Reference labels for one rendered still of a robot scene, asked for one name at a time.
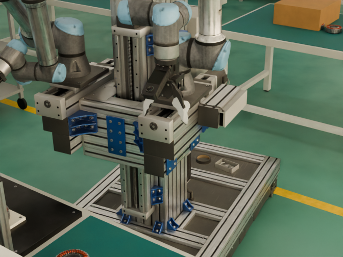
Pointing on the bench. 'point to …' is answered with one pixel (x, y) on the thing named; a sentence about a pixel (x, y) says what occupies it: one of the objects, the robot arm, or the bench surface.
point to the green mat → (104, 242)
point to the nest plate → (15, 219)
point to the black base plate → (35, 216)
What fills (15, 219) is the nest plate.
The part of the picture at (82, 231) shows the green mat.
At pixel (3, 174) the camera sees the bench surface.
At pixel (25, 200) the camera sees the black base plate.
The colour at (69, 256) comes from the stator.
